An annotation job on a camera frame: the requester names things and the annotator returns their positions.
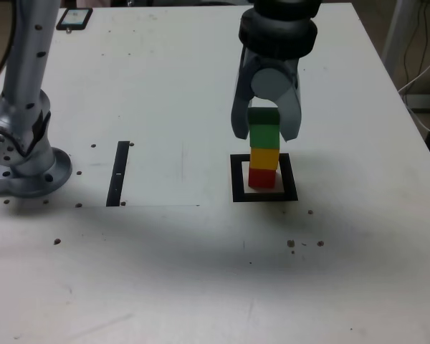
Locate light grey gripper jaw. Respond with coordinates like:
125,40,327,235
249,65,303,143

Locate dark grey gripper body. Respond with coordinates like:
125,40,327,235
240,46,302,75

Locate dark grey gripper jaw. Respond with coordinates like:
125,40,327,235
230,62,257,140

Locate green cube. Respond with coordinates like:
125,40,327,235
247,108,281,149

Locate yellow cube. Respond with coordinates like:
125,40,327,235
249,146,280,170

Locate red cube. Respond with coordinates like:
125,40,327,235
248,166,277,189

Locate black tape square outline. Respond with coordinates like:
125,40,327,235
229,153,299,204

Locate black tape strip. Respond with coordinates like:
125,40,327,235
105,140,131,208

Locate black smartphone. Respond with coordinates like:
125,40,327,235
55,7,94,33

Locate white cable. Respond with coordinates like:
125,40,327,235
397,48,430,95
407,102,430,136

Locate white frame post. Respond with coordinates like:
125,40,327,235
381,0,416,69

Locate black hanging cables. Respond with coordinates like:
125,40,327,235
403,0,429,85

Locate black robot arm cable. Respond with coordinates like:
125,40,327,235
0,0,17,97

